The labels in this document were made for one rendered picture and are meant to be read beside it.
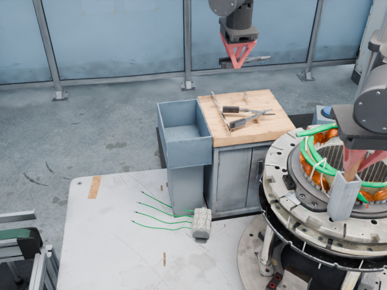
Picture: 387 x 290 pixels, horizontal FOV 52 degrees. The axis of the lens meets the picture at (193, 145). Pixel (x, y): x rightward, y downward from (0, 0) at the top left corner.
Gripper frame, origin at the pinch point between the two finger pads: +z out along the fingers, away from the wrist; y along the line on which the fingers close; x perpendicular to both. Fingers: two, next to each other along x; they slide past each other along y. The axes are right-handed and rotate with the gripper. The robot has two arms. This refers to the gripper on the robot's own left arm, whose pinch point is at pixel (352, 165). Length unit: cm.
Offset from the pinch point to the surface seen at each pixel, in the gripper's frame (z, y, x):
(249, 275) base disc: 41.5, -10.0, 3.6
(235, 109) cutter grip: 15.0, -14.0, 32.1
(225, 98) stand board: 18.6, -15.7, 41.1
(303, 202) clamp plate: 11.1, -4.9, 1.3
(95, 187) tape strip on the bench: 48, -52, 34
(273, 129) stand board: 17.0, -5.3, 27.2
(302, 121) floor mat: 133, 56, 170
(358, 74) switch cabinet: 129, 112, 227
